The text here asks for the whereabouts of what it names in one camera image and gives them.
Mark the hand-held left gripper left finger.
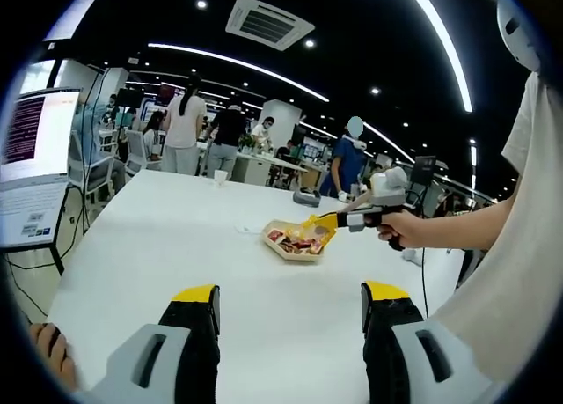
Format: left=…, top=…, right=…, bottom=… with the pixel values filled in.
left=100, top=283, right=222, bottom=404

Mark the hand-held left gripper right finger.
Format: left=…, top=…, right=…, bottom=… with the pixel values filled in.
left=360, top=280, right=489, bottom=404

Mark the yellow cake food packet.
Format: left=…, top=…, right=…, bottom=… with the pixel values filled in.
left=301, top=213, right=339, bottom=249

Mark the beige hexagonal container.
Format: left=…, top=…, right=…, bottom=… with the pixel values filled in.
left=262, top=218, right=329, bottom=263

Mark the person's right hand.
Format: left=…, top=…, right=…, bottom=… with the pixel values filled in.
left=377, top=209, right=426, bottom=252

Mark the black screen on tripod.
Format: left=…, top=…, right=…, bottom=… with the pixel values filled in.
left=413, top=155, right=437, bottom=187

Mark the white office desk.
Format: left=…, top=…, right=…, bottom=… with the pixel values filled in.
left=235, top=151, right=310, bottom=188

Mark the operator in white shirt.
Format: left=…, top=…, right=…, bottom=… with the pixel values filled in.
left=433, top=71, right=563, bottom=383

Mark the black laptop stand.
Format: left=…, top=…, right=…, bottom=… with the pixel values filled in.
left=0, top=187, right=71, bottom=277

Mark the curved ceiling light strip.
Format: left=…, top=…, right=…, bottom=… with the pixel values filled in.
left=400, top=0, right=475, bottom=114
left=148, top=42, right=331, bottom=103

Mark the white worn headset device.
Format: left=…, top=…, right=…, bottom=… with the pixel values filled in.
left=496, top=0, right=555, bottom=75

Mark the ceiling air conditioner vent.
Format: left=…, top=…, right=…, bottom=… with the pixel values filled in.
left=225, top=0, right=316, bottom=52

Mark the white office chair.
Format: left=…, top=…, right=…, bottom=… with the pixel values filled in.
left=125, top=129, right=151, bottom=176
left=68, top=129, right=116, bottom=202

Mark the white laptop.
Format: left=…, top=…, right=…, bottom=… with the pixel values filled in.
left=0, top=88, right=84, bottom=250

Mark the large display screen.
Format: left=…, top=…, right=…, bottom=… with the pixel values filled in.
left=42, top=2, right=85, bottom=43

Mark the grey headset strap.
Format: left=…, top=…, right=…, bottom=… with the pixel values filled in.
left=292, top=189, right=322, bottom=207

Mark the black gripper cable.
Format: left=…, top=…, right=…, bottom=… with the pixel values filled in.
left=420, top=245, right=432, bottom=320

